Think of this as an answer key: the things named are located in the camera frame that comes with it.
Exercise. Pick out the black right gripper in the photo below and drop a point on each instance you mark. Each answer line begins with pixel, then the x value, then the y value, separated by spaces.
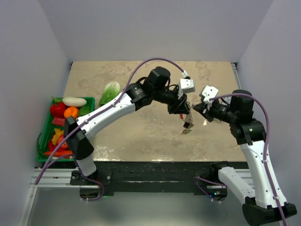
pixel 202 108

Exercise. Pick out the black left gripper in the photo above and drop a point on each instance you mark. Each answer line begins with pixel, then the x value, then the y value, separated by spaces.
pixel 183 108

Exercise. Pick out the key bunch with red carabiner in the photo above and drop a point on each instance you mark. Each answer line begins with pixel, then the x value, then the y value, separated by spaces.
pixel 188 120

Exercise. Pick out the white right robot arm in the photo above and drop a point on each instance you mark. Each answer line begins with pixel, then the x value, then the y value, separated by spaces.
pixel 263 202

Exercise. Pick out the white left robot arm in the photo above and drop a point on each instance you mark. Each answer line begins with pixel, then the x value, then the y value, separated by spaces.
pixel 78 132

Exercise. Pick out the green lettuce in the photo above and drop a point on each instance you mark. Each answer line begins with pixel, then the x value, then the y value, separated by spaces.
pixel 110 91

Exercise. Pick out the green toy pepper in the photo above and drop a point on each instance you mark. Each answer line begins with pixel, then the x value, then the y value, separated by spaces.
pixel 84 110

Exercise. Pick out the orange toy orange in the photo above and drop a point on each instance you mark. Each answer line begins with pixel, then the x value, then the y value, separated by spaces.
pixel 71 111

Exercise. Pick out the white toy radish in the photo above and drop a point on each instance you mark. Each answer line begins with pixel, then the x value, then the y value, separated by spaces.
pixel 74 101

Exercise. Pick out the red toy apple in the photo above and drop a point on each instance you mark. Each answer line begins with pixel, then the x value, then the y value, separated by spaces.
pixel 64 145

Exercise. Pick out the red toy tomato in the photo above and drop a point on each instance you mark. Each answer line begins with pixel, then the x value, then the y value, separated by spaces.
pixel 57 110

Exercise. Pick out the red box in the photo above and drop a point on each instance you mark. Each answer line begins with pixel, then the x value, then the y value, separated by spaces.
pixel 58 121

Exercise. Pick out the yellow toy pepper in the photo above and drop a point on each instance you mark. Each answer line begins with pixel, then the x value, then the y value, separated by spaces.
pixel 57 134

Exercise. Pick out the orange toy carrot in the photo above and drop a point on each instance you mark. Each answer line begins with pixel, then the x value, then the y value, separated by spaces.
pixel 58 153

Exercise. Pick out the green plastic basket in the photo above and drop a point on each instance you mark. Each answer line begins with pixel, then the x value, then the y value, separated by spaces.
pixel 48 132

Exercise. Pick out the red toy chili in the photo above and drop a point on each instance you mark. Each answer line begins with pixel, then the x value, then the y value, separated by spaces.
pixel 53 147

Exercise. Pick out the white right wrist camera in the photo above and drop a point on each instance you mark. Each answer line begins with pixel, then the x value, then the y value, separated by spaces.
pixel 207 93

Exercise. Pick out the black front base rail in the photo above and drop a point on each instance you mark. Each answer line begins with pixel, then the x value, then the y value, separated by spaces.
pixel 153 177

